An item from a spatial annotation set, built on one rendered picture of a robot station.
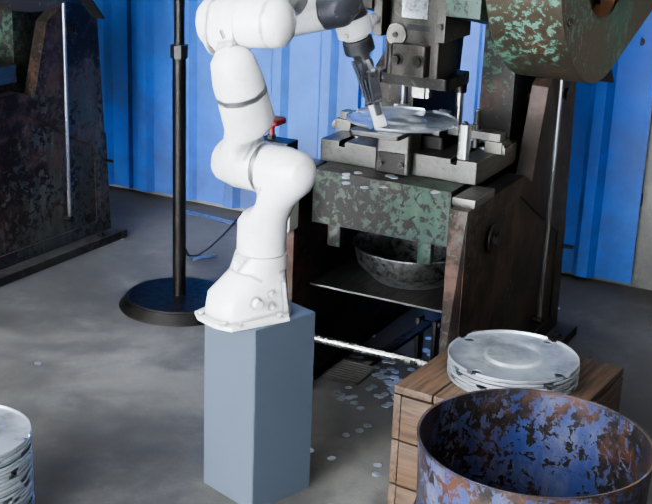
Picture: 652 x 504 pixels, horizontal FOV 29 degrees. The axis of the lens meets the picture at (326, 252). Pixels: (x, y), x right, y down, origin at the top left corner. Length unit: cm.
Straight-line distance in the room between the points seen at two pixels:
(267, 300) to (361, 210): 58
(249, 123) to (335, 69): 215
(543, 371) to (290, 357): 56
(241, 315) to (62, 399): 88
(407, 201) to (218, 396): 72
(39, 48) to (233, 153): 181
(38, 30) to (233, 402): 194
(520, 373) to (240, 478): 69
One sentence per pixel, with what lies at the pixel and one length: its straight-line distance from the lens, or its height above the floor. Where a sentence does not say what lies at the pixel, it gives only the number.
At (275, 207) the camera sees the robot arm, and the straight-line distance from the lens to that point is 271.
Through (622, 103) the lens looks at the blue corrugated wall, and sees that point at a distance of 439.
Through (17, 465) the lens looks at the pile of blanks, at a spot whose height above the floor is 19.
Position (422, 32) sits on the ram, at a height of 101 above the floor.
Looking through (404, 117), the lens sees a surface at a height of 79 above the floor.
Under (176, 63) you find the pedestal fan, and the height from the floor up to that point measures 80.
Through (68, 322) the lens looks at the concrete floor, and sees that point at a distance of 401.
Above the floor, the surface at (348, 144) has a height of 70.
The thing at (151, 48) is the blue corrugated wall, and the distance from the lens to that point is 519.
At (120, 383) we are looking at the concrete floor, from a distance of 357.
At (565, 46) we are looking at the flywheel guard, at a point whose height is 104.
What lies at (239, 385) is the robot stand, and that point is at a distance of 284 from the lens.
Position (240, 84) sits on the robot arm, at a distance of 258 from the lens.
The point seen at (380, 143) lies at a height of 72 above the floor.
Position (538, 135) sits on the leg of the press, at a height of 71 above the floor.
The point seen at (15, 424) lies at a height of 23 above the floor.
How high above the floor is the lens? 149
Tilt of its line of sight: 19 degrees down
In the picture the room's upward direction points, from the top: 2 degrees clockwise
